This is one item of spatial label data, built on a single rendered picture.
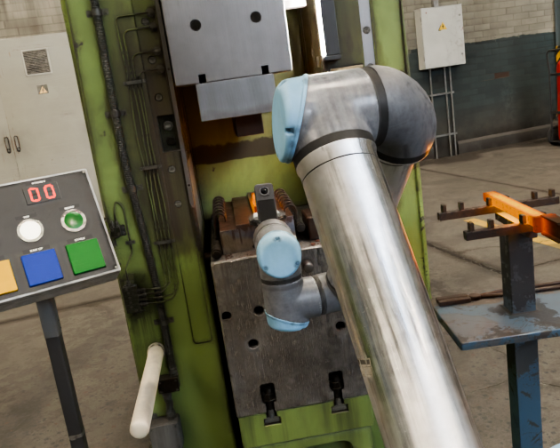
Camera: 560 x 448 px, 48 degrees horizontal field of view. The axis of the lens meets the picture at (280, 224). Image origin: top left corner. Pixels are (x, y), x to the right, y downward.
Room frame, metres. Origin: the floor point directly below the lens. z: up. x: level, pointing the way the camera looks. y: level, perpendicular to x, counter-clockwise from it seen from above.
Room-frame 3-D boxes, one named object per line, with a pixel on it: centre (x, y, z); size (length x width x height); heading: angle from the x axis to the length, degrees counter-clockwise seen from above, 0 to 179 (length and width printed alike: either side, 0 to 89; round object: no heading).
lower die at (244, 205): (1.84, 0.08, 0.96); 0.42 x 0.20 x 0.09; 4
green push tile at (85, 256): (1.45, 0.47, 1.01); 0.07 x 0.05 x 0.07; 119
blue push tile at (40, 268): (1.40, 0.55, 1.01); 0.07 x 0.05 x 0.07; 119
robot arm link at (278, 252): (1.30, 0.01, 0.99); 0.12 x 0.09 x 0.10; 4
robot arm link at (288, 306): (1.29, 0.00, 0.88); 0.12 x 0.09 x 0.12; 104
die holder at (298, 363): (1.85, 0.02, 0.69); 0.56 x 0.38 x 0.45; 4
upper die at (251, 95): (1.84, 0.08, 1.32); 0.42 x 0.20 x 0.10; 4
